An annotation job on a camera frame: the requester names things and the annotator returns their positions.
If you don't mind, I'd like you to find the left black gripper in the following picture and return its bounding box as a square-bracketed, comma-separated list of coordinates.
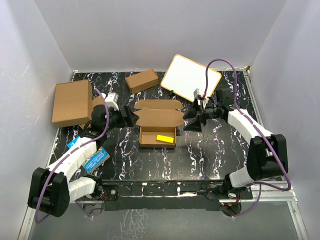
[103, 105, 139, 133]

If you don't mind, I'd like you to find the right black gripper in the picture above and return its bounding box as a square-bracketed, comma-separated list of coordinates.
[182, 98, 222, 132]

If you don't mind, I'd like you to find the yellow rectangular block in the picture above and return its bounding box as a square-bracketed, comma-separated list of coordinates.
[156, 134, 175, 144]

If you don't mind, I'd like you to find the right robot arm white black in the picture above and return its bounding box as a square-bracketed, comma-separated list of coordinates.
[183, 88, 289, 199]

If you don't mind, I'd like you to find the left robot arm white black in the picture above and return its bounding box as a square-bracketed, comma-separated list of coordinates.
[27, 104, 139, 217]

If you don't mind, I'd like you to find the flat cardboard box under large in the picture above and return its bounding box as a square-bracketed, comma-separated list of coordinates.
[79, 96, 106, 130]

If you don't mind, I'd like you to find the small cardboard box at back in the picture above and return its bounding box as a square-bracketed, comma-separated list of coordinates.
[125, 69, 159, 94]

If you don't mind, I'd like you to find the large closed cardboard box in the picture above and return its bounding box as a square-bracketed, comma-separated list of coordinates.
[52, 79, 93, 128]

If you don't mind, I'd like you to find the white board orange rim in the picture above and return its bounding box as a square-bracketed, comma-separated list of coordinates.
[160, 54, 222, 102]

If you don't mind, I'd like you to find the colourful children's book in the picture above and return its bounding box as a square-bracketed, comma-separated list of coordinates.
[67, 136, 110, 174]

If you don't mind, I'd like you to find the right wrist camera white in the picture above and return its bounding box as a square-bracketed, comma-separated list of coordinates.
[193, 88, 209, 108]

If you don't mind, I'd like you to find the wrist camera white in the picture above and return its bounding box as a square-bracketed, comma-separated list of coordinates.
[102, 92, 119, 111]
[193, 88, 209, 108]

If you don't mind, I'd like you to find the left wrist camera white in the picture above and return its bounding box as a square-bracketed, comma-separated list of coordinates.
[102, 92, 119, 111]

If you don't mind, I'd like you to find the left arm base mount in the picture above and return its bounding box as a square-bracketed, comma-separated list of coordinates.
[77, 184, 119, 202]

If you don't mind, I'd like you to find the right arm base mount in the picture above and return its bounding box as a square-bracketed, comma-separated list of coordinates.
[203, 174, 248, 200]

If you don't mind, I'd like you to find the aluminium frame rail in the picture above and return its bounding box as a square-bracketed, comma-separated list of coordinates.
[19, 182, 309, 240]

